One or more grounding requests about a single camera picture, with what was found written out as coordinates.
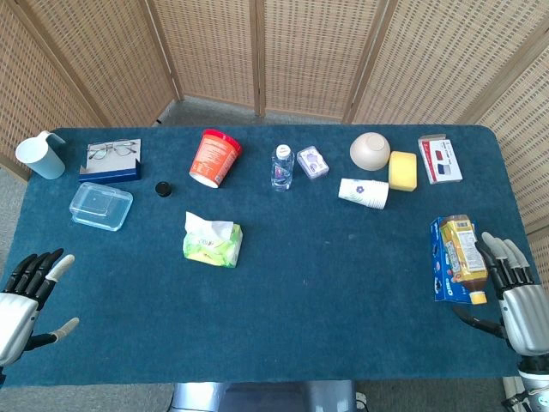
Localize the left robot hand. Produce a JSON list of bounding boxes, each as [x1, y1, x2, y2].
[[0, 248, 81, 367]]

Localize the white tissue sheet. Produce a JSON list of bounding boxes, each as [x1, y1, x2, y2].
[[184, 210, 235, 239]]

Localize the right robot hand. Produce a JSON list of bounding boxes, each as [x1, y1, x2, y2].
[[452, 231, 549, 357]]

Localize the yellow-labelled tea bottle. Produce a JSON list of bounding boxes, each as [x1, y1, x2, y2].
[[438, 214, 490, 306]]

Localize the red instant noodle cup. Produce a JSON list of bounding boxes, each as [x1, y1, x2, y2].
[[189, 129, 243, 189]]

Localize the bamboo folding screen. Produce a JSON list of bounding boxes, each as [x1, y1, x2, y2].
[[0, 0, 549, 284]]

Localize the red and white card box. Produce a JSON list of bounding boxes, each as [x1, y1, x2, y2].
[[418, 134, 464, 185]]

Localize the small clear water bottle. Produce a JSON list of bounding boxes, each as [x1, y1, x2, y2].
[[270, 144, 296, 193]]

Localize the green tissue pack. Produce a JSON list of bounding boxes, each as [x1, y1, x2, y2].
[[182, 223, 244, 270]]

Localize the yellow sponge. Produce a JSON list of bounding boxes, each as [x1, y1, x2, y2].
[[388, 150, 418, 192]]

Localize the purple clear small case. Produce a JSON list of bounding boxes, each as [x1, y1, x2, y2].
[[296, 146, 330, 179]]

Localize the blue Oreo cookie box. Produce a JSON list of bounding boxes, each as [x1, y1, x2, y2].
[[430, 216, 478, 306]]

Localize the thin-framed eyeglasses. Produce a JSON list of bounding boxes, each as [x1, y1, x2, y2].
[[87, 142, 139, 161]]

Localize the light blue plastic mug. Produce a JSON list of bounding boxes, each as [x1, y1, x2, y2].
[[15, 130, 67, 180]]

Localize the beige upturned bowl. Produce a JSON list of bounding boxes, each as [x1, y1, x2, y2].
[[349, 131, 392, 172]]

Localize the blue table cloth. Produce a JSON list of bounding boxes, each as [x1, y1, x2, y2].
[[0, 124, 541, 390]]

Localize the blue and white glasses box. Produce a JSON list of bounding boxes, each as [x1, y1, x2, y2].
[[78, 138, 143, 185]]

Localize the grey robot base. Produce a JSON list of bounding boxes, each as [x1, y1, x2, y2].
[[171, 379, 370, 412]]

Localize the stacked white paper cups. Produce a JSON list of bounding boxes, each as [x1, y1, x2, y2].
[[337, 178, 390, 211]]

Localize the clear plastic food container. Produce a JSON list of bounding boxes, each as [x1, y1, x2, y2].
[[69, 181, 134, 233]]

